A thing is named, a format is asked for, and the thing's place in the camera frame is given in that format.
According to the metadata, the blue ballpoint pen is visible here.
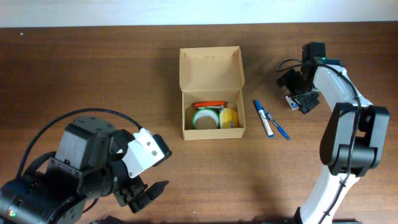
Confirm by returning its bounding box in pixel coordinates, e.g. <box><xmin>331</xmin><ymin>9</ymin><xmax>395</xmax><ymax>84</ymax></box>
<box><xmin>263</xmin><ymin>108</ymin><xmax>290</xmax><ymax>141</ymax></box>

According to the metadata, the yellow sticky note pad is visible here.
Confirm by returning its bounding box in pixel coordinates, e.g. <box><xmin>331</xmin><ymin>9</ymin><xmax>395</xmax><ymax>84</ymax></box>
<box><xmin>219</xmin><ymin>108</ymin><xmax>239</xmax><ymax>129</ymax></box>

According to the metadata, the red stapler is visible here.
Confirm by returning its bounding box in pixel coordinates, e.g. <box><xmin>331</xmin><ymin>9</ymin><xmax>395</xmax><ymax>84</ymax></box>
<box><xmin>193</xmin><ymin>101</ymin><xmax>226</xmax><ymax>110</ymax></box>

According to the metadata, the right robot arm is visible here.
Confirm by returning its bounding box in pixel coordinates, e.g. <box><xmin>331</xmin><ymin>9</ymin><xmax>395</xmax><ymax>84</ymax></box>
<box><xmin>277</xmin><ymin>42</ymin><xmax>390</xmax><ymax>223</ymax></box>

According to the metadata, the open cardboard box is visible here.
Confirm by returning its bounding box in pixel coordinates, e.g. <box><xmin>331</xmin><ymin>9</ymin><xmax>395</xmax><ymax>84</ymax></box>
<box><xmin>179</xmin><ymin>46</ymin><xmax>246</xmax><ymax>140</ymax></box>

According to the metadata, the small white blue box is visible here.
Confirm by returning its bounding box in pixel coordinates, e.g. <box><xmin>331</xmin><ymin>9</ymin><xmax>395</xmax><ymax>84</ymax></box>
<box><xmin>285</xmin><ymin>96</ymin><xmax>299</xmax><ymax>110</ymax></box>

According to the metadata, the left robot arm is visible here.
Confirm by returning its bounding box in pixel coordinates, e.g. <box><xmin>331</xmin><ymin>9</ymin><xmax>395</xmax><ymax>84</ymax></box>
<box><xmin>1</xmin><ymin>116</ymin><xmax>172</xmax><ymax>223</ymax></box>

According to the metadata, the blue whiteboard marker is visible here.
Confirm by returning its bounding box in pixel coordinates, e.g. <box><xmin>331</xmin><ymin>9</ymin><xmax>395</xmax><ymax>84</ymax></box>
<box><xmin>253</xmin><ymin>100</ymin><xmax>274</xmax><ymax>138</ymax></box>

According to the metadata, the right black camera cable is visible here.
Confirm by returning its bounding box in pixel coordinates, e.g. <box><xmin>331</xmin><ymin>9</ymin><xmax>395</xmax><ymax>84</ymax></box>
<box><xmin>275</xmin><ymin>58</ymin><xmax>363</xmax><ymax>224</ymax></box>

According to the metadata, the green tape roll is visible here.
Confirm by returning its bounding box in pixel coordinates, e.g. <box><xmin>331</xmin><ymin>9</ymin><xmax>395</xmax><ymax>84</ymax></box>
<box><xmin>192</xmin><ymin>108</ymin><xmax>220</xmax><ymax>130</ymax></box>

